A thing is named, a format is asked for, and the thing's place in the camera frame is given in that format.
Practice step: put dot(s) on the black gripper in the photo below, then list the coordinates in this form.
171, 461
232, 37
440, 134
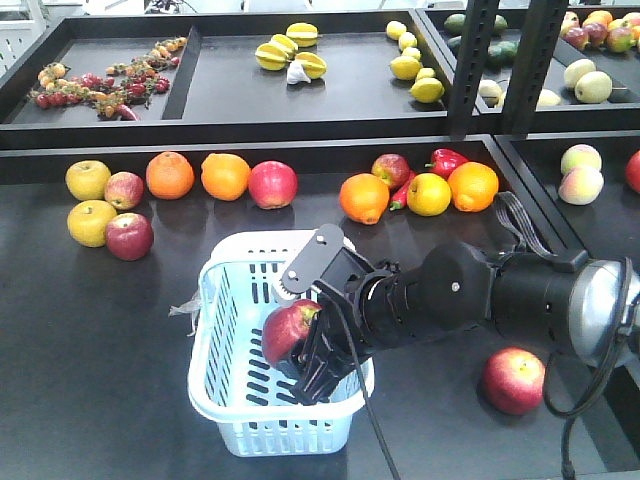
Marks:
366, 309

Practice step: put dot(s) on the dark red apple front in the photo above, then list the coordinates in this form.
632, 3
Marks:
285, 327

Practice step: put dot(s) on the light blue plastic basket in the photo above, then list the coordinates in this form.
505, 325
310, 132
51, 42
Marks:
230, 382

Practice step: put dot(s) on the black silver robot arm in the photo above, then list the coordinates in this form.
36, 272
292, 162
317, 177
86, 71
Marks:
576, 306

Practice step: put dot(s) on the lone orange centre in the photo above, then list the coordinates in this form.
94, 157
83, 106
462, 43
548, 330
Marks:
364, 198

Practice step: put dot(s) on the red chili pepper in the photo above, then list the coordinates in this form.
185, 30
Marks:
399, 198

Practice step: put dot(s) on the red apple beside oranges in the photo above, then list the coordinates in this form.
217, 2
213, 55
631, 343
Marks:
272, 185

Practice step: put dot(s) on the yellow round fruit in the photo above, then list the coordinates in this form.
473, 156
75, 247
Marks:
428, 195

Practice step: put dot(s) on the red apple behind orange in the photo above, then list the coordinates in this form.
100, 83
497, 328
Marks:
392, 168

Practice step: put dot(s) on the right orange of pair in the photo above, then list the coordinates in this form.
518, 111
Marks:
225, 176

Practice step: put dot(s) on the orange of pair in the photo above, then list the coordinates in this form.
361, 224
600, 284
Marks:
225, 176
169, 176

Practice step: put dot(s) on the orange by pepper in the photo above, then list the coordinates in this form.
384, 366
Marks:
473, 186

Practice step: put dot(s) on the small dark red apple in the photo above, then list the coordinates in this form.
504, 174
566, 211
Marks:
129, 236

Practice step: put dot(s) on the red bell pepper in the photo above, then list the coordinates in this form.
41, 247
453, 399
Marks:
444, 161

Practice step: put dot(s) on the left orange of pair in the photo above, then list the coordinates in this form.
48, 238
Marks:
169, 176

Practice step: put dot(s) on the small red apple back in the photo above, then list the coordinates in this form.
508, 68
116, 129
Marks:
124, 190

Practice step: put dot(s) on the yellow apple front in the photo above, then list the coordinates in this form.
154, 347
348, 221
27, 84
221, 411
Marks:
87, 222

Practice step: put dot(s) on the yellow apple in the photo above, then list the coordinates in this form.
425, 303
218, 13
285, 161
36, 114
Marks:
86, 179
87, 222

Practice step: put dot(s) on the white garlic bulb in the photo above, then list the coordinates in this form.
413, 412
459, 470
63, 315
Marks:
296, 74

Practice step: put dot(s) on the yellow apple back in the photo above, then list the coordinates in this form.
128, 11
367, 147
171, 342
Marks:
86, 179

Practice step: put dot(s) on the black wooden fruit stand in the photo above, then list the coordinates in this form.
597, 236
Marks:
94, 366

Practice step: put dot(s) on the cherry tomato vine pile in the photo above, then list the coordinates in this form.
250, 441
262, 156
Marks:
113, 94

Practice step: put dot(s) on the red apple right tray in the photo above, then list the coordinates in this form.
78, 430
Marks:
632, 172

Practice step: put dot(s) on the pale green pear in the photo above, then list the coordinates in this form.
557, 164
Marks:
593, 88
576, 70

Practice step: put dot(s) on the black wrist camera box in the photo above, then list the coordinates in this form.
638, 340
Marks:
309, 263

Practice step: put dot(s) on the black upright post left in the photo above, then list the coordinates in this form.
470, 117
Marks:
476, 35

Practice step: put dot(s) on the black upright post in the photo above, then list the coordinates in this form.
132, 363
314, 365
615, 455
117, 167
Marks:
539, 36
476, 35

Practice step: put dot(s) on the black upright post right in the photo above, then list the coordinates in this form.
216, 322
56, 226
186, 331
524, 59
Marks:
539, 36

